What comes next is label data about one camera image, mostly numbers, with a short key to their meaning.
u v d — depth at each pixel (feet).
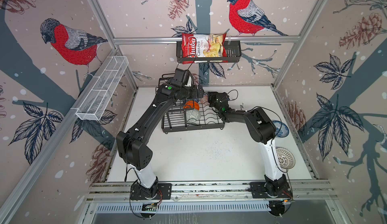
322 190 2.44
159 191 2.39
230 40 2.96
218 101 2.71
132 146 1.41
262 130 1.97
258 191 2.37
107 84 2.67
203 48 2.88
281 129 3.05
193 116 3.30
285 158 2.72
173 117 3.21
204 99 3.51
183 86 2.12
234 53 3.11
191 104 3.26
